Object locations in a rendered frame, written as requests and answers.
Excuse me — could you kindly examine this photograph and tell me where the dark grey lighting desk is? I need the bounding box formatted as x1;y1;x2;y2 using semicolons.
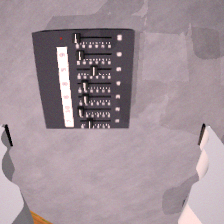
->
32;28;135;129

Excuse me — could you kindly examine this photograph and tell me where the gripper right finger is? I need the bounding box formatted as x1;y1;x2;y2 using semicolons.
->
178;123;224;224

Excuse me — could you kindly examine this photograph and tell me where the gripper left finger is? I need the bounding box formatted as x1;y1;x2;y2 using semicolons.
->
0;124;34;224

